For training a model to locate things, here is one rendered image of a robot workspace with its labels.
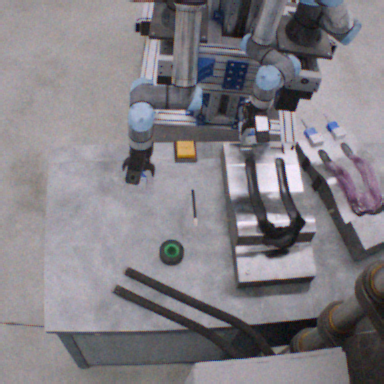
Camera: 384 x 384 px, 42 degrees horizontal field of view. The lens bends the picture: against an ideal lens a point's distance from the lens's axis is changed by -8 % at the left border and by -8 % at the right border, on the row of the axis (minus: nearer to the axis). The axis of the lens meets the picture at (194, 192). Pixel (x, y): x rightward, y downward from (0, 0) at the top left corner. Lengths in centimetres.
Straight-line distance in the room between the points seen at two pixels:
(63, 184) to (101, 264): 33
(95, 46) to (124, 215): 182
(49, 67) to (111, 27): 53
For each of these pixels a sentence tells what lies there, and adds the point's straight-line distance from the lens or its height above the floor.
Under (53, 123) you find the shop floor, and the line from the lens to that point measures 307.
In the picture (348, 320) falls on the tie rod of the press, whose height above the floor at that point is 137.
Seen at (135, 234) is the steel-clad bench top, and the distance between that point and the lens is 179.
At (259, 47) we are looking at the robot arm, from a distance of 181.
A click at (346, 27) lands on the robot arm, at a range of 191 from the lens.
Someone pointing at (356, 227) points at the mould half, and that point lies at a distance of 183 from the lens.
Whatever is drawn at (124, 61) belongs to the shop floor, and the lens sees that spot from 334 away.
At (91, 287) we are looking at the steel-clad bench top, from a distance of 172.
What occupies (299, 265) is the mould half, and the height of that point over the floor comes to 86.
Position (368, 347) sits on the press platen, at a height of 129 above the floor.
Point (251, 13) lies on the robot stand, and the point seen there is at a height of 106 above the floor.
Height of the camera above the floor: 242
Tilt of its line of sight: 60 degrees down
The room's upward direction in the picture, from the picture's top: 11 degrees clockwise
